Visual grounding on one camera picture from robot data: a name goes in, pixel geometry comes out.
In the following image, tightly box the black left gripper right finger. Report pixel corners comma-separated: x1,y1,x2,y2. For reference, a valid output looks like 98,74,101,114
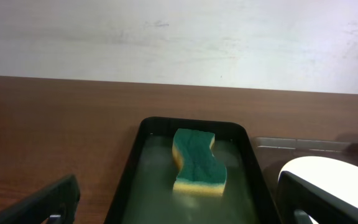
277,171,358,224

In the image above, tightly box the white plate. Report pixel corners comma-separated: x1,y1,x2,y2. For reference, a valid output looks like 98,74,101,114
278,156,358,224

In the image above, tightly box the brown serving tray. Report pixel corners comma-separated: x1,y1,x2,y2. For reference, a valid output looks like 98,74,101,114
253,137,358,177

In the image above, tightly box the green and yellow sponge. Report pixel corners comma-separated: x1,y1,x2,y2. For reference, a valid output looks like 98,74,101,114
172,128,227,196

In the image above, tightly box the black water tray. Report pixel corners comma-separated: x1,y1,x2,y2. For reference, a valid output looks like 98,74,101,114
104,117,280,223

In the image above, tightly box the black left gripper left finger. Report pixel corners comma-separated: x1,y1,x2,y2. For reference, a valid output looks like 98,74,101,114
0,174,80,224

